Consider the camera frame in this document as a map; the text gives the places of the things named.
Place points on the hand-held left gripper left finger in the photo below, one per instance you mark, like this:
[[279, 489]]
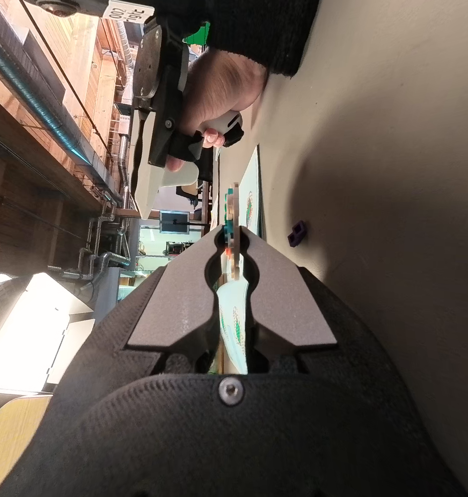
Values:
[[172, 310]]

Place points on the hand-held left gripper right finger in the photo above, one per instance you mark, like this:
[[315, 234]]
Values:
[[292, 310]]

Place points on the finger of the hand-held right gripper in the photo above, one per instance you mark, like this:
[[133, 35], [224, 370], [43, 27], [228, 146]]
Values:
[[144, 186]]

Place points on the teal lego brick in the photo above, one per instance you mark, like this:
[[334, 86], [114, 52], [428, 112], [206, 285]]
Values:
[[229, 209]]

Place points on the bright green lego piece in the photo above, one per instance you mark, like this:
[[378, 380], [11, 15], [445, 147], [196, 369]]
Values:
[[198, 34]]

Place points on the purple lego brick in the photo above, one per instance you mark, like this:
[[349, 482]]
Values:
[[297, 233]]

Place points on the person's right hand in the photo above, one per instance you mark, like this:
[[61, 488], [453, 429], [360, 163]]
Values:
[[222, 85]]

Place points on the black computer monitor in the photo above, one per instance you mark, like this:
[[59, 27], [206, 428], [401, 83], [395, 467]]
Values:
[[174, 221]]

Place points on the pale wooden panel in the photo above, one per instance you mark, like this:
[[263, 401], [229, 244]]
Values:
[[12, 431]]

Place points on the grey ceiling duct pipe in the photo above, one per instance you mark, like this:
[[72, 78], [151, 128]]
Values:
[[36, 101]]

